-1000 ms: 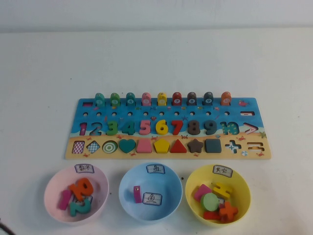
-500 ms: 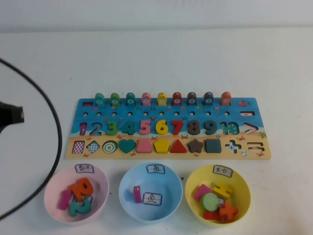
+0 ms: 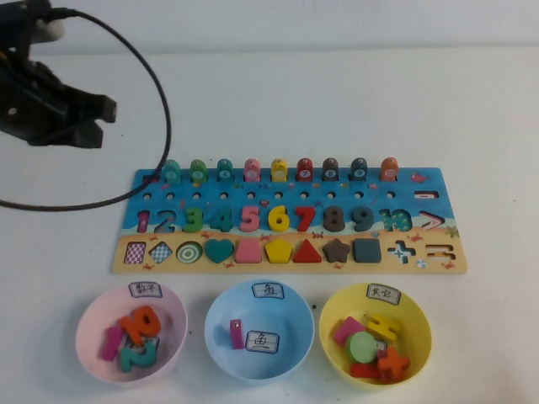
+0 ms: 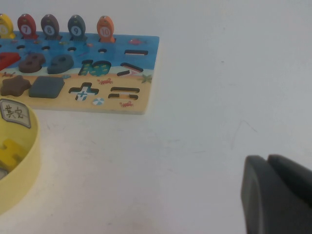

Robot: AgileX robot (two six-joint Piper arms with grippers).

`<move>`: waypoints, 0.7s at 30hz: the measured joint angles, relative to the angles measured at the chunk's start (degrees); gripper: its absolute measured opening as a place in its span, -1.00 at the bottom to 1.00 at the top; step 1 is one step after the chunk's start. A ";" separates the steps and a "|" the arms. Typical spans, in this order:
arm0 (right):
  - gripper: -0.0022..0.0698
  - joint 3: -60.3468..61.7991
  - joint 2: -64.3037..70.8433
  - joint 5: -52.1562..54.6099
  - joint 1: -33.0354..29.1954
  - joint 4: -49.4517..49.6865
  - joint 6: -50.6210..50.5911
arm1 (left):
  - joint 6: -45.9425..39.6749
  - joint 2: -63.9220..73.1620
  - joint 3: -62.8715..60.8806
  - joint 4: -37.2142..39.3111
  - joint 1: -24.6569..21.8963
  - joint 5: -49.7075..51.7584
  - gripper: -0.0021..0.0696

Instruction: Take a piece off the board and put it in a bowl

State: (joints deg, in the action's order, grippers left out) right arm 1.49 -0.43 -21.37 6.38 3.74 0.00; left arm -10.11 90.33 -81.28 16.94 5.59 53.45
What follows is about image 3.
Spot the red triangle piece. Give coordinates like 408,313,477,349
293,238,323,264

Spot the colourful wooden puzzle board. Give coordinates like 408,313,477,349
111,167,469,277

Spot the yellow pentagon piece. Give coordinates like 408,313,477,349
264,238,294,264

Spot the yellow plastic bowl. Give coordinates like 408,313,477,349
318,282,433,386

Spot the brown number eight piece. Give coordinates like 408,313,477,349
323,205,347,233

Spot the green round disc piece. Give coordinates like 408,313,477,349
344,331,379,363

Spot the dark grey number nine piece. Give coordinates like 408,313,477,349
351,205,375,233

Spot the teal fish piece print two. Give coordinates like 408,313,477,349
163,159,182,184

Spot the pink trapezoid piece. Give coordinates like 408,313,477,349
234,239,264,264

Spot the orange fish piece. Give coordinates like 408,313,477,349
379,157,400,183

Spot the pink fish piece print five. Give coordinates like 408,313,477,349
243,158,262,183

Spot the orange plus sign piece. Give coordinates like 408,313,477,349
376,347,412,383

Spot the teal heart piece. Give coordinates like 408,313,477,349
205,238,235,265

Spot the teal fish piece print four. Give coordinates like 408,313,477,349
216,158,235,183

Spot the paper label with number characters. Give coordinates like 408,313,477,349
128,282,164,299

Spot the paper label under number pieces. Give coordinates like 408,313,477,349
125,335,162,351

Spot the pink number five piece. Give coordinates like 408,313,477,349
239,205,263,233

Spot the magenta fish piece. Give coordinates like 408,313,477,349
229,319,246,350

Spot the blue plastic bowl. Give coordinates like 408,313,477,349
204,279,316,381

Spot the black camera cable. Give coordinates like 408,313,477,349
0,7,173,211

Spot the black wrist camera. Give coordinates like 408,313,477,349
0,0,67,44

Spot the teal number four piece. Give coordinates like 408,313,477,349
209,206,234,234

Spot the red minus sign piece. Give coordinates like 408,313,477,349
350,362,382,379

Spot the pink rectangle piece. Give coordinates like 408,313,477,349
334,316,368,348

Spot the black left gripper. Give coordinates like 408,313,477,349
0,44,118,149

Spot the red number seven piece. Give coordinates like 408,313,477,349
294,205,317,233

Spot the teal number two piece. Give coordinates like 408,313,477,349
119,341,157,374

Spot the dark grey square piece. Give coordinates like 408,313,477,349
352,238,382,263

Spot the green number three piece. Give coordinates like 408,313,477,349
183,206,206,235

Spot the green fish piece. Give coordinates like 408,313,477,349
189,158,209,184

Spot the yellow equals sign piece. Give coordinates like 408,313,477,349
365,313,403,341

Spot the brown star piece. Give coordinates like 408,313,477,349
323,238,351,263

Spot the brown fish piece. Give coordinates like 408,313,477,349
322,157,340,183

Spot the pink plastic bowl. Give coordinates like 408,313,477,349
75,282,189,383

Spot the yellow number six piece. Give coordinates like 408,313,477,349
267,205,291,233

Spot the small paper label fish character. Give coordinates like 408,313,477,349
251,282,286,300

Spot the orange number ten piece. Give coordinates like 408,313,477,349
120,306,163,346

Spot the pink number one piece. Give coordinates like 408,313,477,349
99,326,125,362

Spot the yellow fish piece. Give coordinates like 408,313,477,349
269,157,289,183

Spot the red fish piece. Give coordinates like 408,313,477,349
296,157,315,183

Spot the large paper label fish character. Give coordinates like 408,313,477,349
245,330,280,354

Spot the dark grey fish piece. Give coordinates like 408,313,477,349
350,157,369,183

